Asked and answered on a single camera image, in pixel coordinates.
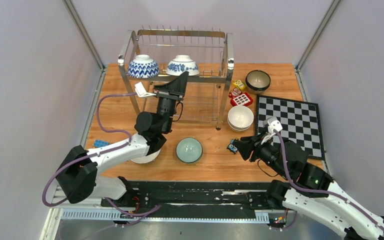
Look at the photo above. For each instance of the pink brown bowl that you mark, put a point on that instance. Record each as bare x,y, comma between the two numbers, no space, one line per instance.
256,91

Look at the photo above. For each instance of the blue owl toy block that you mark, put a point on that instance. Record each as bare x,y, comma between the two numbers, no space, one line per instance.
231,147

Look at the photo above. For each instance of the steel two-tier dish rack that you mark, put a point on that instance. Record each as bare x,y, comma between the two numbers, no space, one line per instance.
206,95

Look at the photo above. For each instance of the yellow owl toy block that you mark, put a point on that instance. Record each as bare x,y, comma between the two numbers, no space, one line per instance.
239,85

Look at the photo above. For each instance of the dark blue floral bowl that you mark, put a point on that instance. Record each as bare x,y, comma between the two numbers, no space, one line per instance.
258,79

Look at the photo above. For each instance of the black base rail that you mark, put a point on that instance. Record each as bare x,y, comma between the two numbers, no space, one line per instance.
186,202

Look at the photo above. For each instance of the blue orange toy car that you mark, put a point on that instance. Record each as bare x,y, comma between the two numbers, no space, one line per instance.
100,143

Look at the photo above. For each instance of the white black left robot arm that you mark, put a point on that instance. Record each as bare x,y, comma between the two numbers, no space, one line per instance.
79,175

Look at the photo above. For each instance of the red calculator toy block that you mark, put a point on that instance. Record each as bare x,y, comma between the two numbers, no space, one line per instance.
243,99

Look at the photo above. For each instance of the red owl toy block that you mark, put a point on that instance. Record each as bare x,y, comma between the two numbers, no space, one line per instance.
234,93

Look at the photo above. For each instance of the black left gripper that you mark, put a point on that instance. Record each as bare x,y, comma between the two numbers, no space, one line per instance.
176,86

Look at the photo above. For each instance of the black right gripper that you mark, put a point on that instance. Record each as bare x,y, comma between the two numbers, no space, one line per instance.
245,147

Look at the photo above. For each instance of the white blue floral bowl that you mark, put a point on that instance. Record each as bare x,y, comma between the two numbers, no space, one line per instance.
180,64

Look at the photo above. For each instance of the small celadon cup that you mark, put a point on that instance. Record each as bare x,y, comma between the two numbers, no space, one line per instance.
189,150

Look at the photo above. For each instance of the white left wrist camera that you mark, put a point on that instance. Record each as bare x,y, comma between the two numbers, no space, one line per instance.
141,92

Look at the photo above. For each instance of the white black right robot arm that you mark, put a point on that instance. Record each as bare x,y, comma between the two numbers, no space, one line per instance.
310,190

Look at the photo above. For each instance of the blue white patterned bowl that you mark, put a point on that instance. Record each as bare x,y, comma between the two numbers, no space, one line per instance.
143,66

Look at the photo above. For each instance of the black white checkerboard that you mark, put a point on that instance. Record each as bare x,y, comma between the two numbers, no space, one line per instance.
300,120

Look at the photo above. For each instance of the cream bowl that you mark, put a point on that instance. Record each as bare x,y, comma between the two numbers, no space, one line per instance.
239,130
240,117

